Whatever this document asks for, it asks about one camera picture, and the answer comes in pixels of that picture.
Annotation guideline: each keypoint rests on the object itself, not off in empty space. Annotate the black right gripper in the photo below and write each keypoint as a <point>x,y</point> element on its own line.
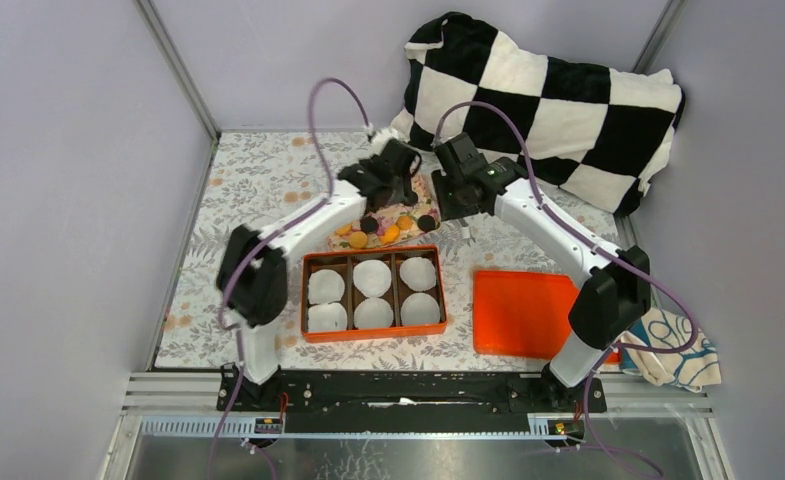
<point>445,210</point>

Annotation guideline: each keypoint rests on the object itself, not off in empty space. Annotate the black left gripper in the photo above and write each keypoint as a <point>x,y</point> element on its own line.
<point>401,192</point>

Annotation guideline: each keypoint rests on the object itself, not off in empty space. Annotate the floral cookie tray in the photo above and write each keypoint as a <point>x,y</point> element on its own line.
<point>403,216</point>

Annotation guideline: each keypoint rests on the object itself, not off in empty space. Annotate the black cookie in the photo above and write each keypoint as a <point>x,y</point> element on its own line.
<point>369,225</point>
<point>426,223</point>

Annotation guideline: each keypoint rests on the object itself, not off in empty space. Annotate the orange box lid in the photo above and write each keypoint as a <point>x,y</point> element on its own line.
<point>521,314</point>

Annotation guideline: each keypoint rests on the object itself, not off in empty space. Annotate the orange cookie box base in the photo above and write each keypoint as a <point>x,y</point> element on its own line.
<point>344,262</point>

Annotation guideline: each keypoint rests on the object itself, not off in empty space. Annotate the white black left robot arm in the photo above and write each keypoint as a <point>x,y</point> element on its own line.
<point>253,275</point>

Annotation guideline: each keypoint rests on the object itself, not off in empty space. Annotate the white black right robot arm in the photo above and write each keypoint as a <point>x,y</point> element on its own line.
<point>613,289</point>

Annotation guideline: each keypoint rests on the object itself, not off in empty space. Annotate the black cookie on tray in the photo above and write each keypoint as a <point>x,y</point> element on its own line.
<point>426,223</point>

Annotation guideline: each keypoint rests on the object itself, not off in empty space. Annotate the orange fish shaped cookie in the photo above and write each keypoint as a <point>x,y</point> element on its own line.
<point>390,235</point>

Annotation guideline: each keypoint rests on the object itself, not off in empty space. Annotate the white paper cup back right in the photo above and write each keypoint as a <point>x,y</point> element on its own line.
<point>418,273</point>

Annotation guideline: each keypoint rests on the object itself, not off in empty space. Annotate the white paper cup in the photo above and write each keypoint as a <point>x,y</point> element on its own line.
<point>372,278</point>
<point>328,317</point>
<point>420,309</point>
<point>418,273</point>
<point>373,313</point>
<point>325,286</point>

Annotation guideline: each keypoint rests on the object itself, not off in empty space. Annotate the orange round cookie on tray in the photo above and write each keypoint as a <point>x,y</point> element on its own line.
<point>358,240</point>

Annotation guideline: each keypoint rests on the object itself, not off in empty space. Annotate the white paper cup front right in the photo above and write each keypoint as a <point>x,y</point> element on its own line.
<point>420,309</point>

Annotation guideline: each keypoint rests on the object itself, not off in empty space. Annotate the white paper cup back middle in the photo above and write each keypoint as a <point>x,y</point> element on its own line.
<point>372,278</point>

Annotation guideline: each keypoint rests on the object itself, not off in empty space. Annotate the white paper cup front middle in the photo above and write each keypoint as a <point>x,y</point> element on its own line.
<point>373,313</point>

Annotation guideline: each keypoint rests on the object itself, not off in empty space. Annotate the white paper cup back left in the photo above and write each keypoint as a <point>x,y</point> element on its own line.
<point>325,286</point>

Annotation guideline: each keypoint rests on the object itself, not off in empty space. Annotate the white paper cup front left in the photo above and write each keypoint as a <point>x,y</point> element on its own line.
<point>328,317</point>

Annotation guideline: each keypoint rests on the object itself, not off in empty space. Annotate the black white checkered blanket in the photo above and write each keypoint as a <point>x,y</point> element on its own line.
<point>593,131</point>

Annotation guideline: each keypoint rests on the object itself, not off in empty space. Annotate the beige blue patterned cloth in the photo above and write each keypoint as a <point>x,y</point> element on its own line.
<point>665,349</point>

